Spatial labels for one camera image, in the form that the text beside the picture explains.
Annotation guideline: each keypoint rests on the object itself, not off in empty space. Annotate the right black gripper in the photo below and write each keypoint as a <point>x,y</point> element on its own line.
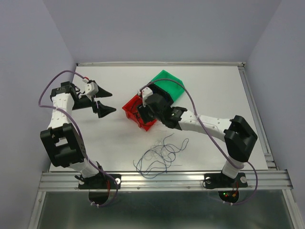
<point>143,113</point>

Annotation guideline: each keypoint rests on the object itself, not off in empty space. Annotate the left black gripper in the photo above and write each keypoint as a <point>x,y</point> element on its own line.
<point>103,110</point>

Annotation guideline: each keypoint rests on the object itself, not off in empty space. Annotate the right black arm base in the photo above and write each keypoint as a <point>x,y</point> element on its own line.
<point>228,187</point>

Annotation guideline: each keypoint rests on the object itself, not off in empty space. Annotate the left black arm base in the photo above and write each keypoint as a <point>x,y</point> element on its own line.
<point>103,189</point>

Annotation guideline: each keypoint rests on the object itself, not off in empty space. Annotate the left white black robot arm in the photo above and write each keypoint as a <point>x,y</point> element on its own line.
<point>62,139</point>

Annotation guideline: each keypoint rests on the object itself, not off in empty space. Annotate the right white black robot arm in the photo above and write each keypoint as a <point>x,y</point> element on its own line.
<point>237,134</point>

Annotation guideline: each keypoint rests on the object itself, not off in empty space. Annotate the red plastic bin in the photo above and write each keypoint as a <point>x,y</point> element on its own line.
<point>132,113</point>

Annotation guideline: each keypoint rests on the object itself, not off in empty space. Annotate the black plastic bin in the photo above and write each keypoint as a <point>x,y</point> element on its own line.
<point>158,90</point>

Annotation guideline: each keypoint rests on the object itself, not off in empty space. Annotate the green plastic bin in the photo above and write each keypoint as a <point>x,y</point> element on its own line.
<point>168,83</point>

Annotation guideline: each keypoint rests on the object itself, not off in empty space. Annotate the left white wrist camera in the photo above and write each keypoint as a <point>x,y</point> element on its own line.
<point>90,87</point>

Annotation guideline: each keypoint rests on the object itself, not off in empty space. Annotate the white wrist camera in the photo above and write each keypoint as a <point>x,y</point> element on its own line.
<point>144,94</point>
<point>90,87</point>

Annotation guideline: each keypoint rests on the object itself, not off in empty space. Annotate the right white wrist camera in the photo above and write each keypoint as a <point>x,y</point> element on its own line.
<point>144,94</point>

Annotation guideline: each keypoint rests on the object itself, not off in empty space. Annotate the back aluminium rail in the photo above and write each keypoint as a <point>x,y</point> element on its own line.
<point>103,64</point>

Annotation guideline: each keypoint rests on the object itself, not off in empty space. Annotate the aluminium rail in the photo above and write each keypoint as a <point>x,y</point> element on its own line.
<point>103,64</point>
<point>257,121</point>
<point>172,181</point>

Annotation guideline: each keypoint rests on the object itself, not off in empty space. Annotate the right side aluminium rail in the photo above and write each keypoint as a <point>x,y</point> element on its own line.
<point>257,121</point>

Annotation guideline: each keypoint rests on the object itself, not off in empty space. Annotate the front aluminium rail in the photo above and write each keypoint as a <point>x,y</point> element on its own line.
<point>172,181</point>

